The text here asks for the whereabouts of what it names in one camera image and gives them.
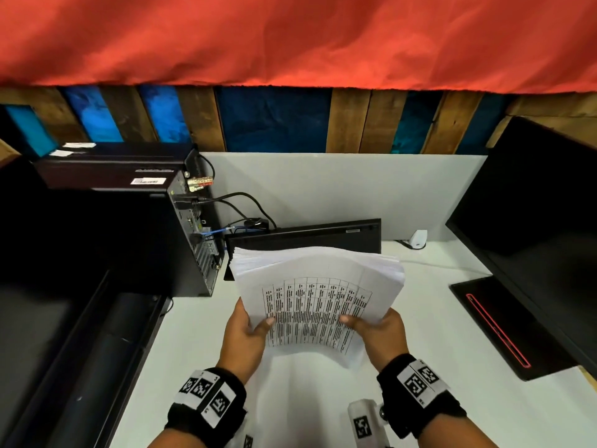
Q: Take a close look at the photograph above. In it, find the person's left hand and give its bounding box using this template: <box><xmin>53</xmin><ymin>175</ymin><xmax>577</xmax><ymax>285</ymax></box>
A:
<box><xmin>216</xmin><ymin>297</ymin><xmax>276</xmax><ymax>386</ymax></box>

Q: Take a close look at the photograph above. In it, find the person's right hand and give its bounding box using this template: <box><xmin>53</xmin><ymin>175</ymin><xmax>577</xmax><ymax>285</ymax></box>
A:
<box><xmin>339</xmin><ymin>307</ymin><xmax>410</xmax><ymax>373</ymax></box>

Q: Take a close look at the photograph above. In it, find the stack of printed paper sheets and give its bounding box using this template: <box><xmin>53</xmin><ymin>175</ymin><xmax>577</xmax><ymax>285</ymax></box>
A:
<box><xmin>231</xmin><ymin>246</ymin><xmax>405</xmax><ymax>370</ymax></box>

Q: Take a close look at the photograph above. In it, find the person's right forearm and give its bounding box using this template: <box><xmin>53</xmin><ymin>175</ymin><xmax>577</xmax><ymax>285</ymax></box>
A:
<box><xmin>419</xmin><ymin>412</ymin><xmax>499</xmax><ymax>448</ymax></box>

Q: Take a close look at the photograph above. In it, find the person's left forearm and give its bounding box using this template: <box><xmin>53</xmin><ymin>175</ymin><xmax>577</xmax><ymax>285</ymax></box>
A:
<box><xmin>147</xmin><ymin>425</ymin><xmax>207</xmax><ymax>448</ymax></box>

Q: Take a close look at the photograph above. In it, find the black keyboard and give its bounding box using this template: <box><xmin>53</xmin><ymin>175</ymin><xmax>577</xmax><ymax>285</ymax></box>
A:
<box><xmin>224</xmin><ymin>218</ymin><xmax>382</xmax><ymax>282</ymax></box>

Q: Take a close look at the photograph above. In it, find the black left wristband with markers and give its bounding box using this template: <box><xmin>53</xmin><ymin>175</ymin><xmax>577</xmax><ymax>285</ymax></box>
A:
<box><xmin>164</xmin><ymin>366</ymin><xmax>247</xmax><ymax>448</ymax></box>

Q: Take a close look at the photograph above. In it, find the black wristband with markers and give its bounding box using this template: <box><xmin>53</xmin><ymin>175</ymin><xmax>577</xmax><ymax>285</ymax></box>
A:
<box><xmin>376</xmin><ymin>353</ymin><xmax>467</xmax><ymax>440</ymax></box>
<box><xmin>164</xmin><ymin>366</ymin><xmax>247</xmax><ymax>448</ymax></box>

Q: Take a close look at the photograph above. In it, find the black right wristband with markers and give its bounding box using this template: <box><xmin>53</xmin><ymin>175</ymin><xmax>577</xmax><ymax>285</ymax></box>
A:
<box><xmin>376</xmin><ymin>353</ymin><xmax>467</xmax><ymax>440</ymax></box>

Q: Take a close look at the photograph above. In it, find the white desk partition panel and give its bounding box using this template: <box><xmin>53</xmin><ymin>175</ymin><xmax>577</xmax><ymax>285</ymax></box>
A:
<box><xmin>200</xmin><ymin>152</ymin><xmax>488</xmax><ymax>243</ymax></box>

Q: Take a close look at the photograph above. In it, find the black monitor base red stripe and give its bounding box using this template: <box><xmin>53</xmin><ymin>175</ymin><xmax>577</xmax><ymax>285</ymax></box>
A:
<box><xmin>450</xmin><ymin>276</ymin><xmax>579</xmax><ymax>382</ymax></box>

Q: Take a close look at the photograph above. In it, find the black desktop computer tower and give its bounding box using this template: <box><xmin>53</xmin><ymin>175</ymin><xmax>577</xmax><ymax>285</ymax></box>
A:
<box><xmin>0</xmin><ymin>170</ymin><xmax>221</xmax><ymax>298</ymax></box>

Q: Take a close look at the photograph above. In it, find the black monitor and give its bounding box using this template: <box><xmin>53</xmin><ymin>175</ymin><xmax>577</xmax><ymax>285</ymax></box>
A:
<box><xmin>445</xmin><ymin>116</ymin><xmax>597</xmax><ymax>364</ymax></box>

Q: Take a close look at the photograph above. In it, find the black flat computer case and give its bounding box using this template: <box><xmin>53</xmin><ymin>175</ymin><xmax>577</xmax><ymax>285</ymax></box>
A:
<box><xmin>34</xmin><ymin>143</ymin><xmax>202</xmax><ymax>190</ymax></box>

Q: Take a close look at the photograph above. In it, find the red cloth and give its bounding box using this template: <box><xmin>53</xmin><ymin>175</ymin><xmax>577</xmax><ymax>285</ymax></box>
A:
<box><xmin>0</xmin><ymin>0</ymin><xmax>597</xmax><ymax>95</ymax></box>

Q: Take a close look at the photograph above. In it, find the white cable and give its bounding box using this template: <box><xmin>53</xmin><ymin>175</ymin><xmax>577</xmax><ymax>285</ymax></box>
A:
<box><xmin>394</xmin><ymin>239</ymin><xmax>495</xmax><ymax>277</ymax></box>

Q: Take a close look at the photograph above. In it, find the blue network cable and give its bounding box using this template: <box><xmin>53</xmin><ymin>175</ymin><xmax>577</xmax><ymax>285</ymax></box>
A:
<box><xmin>201</xmin><ymin>226</ymin><xmax>263</xmax><ymax>239</ymax></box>

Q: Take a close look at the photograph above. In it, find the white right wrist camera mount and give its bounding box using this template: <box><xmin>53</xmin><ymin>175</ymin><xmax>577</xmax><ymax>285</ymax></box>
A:
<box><xmin>347</xmin><ymin>399</ymin><xmax>391</xmax><ymax>448</ymax></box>

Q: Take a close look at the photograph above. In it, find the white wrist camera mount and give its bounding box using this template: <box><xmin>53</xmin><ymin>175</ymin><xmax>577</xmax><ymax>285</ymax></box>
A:
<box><xmin>347</xmin><ymin>399</ymin><xmax>391</xmax><ymax>448</ymax></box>
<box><xmin>238</xmin><ymin>413</ymin><xmax>256</xmax><ymax>448</ymax></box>

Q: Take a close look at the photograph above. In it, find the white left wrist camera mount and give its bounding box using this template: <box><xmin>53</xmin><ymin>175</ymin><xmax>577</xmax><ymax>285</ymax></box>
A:
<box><xmin>238</xmin><ymin>413</ymin><xmax>256</xmax><ymax>448</ymax></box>

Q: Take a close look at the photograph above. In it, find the thick black cable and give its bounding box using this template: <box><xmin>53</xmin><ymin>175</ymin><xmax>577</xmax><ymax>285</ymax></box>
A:
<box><xmin>186</xmin><ymin>192</ymin><xmax>278</xmax><ymax>230</ymax></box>

